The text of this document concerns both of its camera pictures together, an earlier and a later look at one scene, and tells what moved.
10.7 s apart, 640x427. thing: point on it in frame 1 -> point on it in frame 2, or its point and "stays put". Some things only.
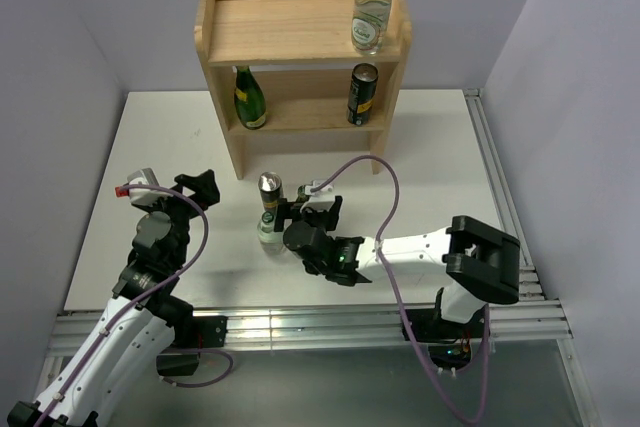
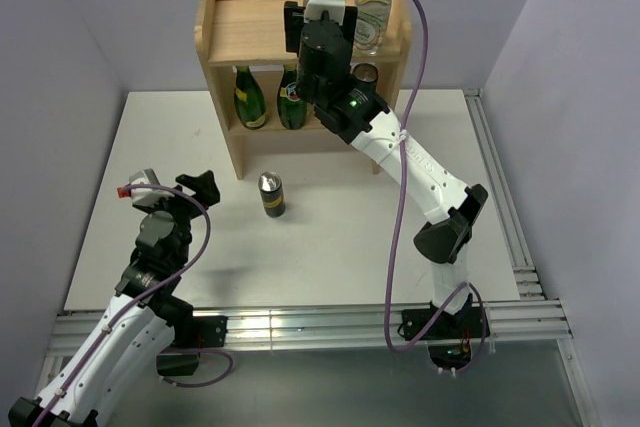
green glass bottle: [302, 197] -> [292, 110]
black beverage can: [270, 185] stays put
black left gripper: [206, 192] stays put
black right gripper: [330, 219] -> [293, 23]
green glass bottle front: [249, 98] stays put
